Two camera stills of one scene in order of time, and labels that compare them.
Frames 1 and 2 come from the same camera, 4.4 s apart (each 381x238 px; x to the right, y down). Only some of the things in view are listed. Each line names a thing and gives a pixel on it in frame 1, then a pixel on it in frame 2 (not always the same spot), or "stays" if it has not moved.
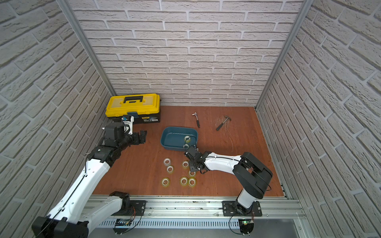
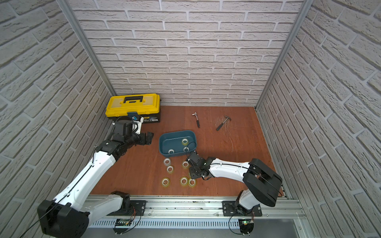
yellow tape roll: [165, 182] stays
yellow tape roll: [185, 164] stays
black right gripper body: [192, 166] to [194, 173]
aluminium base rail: [208, 211] stays
